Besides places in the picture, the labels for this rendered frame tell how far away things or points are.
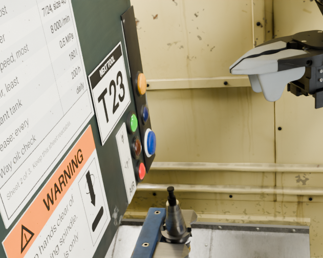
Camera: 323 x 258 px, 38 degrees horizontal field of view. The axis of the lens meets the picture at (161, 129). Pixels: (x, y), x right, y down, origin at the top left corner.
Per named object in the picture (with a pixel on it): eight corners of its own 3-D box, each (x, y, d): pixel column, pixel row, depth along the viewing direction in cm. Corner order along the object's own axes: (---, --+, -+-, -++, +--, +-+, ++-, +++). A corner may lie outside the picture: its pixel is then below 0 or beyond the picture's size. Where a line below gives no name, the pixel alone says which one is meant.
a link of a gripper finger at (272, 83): (243, 114, 58) (309, 97, 60) (241, 69, 56) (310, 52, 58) (232, 105, 61) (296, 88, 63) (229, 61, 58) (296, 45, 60)
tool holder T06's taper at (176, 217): (168, 221, 101) (164, 195, 98) (188, 222, 100) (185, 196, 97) (163, 235, 98) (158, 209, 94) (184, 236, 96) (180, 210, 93)
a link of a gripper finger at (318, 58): (284, 76, 56) (348, 59, 58) (284, 63, 55) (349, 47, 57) (264, 64, 60) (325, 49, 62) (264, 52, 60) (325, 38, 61)
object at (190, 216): (199, 212, 106) (198, 209, 105) (195, 227, 101) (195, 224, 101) (168, 210, 107) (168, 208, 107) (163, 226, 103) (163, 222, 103)
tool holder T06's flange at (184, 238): (167, 228, 103) (165, 218, 102) (194, 229, 102) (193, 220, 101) (159, 247, 98) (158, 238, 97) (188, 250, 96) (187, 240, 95)
